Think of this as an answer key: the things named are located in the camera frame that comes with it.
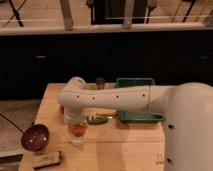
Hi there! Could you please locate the green plastic tray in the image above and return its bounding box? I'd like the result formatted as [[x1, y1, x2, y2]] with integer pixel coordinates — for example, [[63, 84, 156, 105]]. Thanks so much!
[[116, 78, 165, 123]]

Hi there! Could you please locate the small green plate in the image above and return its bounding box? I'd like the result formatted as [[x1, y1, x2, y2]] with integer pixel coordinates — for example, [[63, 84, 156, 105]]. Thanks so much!
[[86, 116, 108, 125]]

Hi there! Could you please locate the black cable left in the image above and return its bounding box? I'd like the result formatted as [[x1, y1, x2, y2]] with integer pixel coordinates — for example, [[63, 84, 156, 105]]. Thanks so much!
[[0, 113, 25, 134]]

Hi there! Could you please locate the red apple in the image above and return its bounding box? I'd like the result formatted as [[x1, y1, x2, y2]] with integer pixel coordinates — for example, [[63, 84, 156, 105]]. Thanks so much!
[[72, 125, 86, 137]]

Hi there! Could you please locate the wooden block sponge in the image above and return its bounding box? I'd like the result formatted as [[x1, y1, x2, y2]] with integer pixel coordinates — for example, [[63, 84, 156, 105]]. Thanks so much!
[[32, 151, 61, 169]]

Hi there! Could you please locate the brown capped bottle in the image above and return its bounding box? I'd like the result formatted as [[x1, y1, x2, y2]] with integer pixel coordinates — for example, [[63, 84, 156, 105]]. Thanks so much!
[[96, 77, 105, 90]]

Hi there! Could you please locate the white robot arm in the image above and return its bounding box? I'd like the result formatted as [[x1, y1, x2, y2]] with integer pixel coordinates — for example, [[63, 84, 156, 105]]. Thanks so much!
[[58, 77, 213, 171]]

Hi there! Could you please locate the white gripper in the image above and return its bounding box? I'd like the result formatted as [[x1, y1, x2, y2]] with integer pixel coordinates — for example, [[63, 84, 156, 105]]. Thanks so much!
[[63, 108, 86, 126]]

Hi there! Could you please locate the white paper cup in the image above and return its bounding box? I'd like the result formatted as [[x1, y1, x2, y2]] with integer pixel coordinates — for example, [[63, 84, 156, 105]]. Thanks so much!
[[68, 126, 86, 147]]

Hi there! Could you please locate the dark purple bowl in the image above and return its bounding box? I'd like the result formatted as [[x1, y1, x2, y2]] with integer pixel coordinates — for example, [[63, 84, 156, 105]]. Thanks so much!
[[21, 124, 50, 152]]

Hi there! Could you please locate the orange bowl with nuts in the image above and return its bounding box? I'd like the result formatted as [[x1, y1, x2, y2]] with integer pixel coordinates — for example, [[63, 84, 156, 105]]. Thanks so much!
[[59, 106, 64, 115]]

